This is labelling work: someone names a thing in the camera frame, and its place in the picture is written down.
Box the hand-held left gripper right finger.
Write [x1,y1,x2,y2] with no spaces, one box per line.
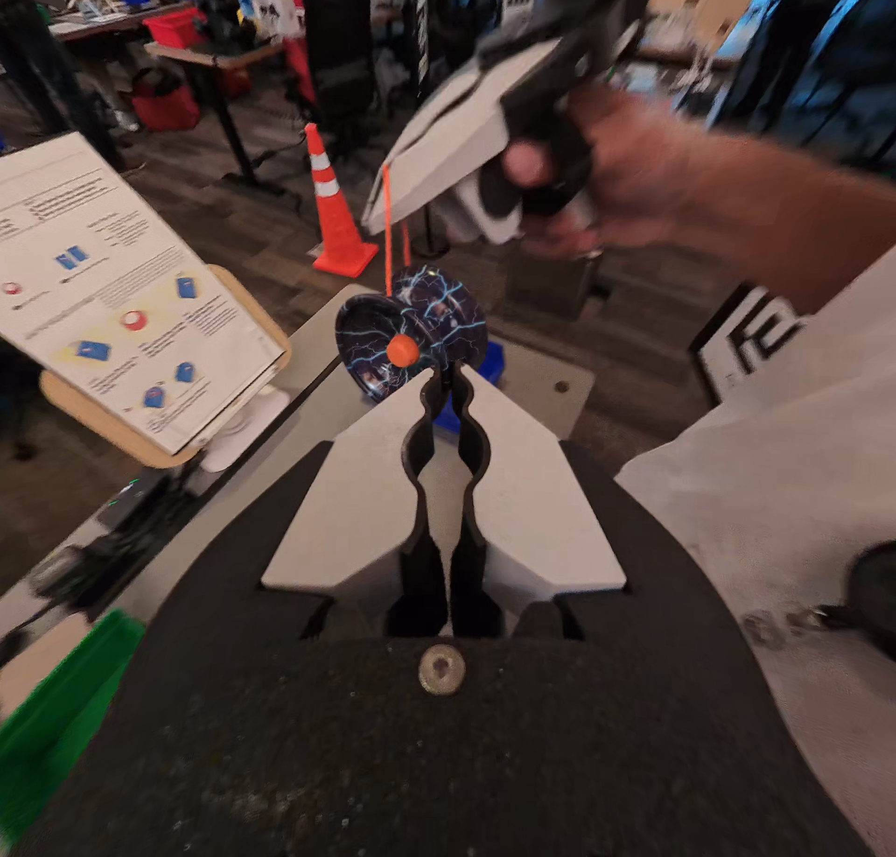
[451,365,628,636]

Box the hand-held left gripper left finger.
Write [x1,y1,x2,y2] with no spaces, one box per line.
[262,367,450,636]

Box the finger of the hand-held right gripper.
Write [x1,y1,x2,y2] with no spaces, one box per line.
[388,39,561,154]
[360,50,557,236]

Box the dark blue lightning print yo-yo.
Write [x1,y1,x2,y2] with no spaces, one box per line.
[335,265,489,404]

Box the blue plastic bin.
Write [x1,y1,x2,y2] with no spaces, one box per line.
[433,341,506,434]

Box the person's right forearm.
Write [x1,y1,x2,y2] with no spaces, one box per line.
[693,129,896,315]

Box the person's right hand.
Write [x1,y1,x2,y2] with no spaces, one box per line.
[503,87,708,261]

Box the black office chair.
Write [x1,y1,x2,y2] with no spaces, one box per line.
[301,0,380,154]

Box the orange traffic cone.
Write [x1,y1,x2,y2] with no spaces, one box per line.
[304,123,379,279]

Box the white flat box device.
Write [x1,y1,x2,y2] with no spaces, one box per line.
[199,384,292,473]

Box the black battery charger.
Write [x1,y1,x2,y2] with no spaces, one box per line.
[91,468,205,564]

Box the wooden clipboard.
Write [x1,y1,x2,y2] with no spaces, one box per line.
[40,263,292,470]

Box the person's white printed shirt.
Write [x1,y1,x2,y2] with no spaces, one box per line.
[615,243,896,857]

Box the wooden table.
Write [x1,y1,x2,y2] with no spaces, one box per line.
[143,38,288,193]

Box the red bag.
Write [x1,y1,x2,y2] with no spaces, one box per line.
[131,66,203,133]

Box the red plastic bin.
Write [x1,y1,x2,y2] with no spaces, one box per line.
[143,6,211,50]

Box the green plastic bin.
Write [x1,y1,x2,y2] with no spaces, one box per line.
[0,608,147,851]

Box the black badge reel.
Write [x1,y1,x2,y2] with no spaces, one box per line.
[742,542,896,658]

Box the printed instruction sheet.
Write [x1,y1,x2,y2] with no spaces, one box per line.
[0,132,288,455]

